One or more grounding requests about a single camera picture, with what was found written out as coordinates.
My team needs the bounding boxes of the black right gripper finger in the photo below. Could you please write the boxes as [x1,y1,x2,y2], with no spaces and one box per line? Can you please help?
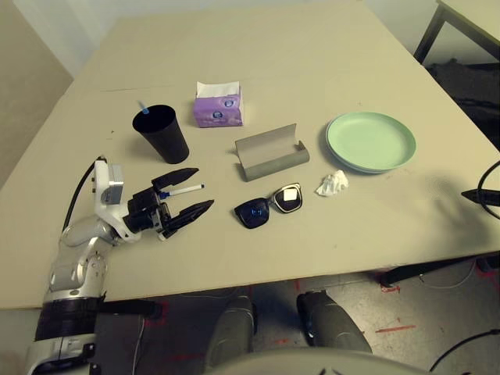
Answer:
[461,188,500,205]

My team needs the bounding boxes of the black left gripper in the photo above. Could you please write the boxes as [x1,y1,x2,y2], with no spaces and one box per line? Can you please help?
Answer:
[123,167,216,235]

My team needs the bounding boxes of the black sunglasses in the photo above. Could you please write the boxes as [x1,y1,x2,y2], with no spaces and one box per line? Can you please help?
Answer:
[234,182,305,231]

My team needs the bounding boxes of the grey glasses case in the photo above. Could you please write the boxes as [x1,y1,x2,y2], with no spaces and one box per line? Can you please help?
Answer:
[234,123,312,183]

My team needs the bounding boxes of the light green plate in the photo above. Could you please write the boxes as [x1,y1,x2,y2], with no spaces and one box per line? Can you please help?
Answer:
[327,111,417,170]

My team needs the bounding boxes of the white tissue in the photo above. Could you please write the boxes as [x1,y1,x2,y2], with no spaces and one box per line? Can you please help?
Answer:
[315,170,349,198]

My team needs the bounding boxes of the white marker blue cap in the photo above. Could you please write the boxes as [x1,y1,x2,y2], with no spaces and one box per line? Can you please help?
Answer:
[158,184,205,198]

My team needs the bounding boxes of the black plastic cup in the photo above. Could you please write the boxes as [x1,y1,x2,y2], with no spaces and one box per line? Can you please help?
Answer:
[131,104,191,164]

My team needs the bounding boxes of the purple tissue pack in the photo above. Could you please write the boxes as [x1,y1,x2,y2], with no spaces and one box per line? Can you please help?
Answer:
[192,80,244,128]

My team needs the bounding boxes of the black table leg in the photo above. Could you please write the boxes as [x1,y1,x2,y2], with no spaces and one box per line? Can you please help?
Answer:
[93,298,163,320]
[380,255,500,286]

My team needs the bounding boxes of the light blue plate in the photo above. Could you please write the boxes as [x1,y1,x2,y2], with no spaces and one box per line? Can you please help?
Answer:
[325,124,411,175]

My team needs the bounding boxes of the grey robot left leg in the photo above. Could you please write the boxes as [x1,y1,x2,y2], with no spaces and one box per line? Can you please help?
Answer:
[205,296,257,368]

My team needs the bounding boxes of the grey robot leg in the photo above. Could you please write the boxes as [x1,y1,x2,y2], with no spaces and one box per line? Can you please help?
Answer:
[205,296,257,368]
[296,289,372,355]

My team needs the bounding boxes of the grey robot right leg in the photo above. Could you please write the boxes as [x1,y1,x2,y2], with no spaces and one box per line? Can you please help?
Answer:
[296,289,372,355]

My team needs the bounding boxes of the grey robot torso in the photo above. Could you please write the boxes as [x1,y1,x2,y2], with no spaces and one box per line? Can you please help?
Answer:
[202,347,430,375]

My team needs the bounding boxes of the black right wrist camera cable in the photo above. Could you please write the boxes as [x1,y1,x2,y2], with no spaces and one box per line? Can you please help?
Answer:
[478,159,500,220]

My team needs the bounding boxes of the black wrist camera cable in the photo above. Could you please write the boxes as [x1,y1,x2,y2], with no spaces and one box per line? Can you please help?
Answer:
[478,159,500,220]
[64,155,106,231]

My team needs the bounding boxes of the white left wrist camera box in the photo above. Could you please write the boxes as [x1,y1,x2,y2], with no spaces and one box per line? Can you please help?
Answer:
[92,158,136,243]

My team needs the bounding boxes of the white floor cable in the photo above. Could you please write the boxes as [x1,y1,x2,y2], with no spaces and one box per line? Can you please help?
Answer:
[420,259,480,290]

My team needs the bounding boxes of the black left wrist camera cable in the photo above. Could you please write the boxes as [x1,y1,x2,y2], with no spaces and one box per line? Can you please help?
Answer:
[64,155,106,231]

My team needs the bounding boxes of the black floor cable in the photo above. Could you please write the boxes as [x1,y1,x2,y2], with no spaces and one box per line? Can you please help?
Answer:
[429,327,500,372]

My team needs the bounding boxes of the beige side table black frame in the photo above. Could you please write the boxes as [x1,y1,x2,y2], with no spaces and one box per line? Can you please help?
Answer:
[413,0,500,63]

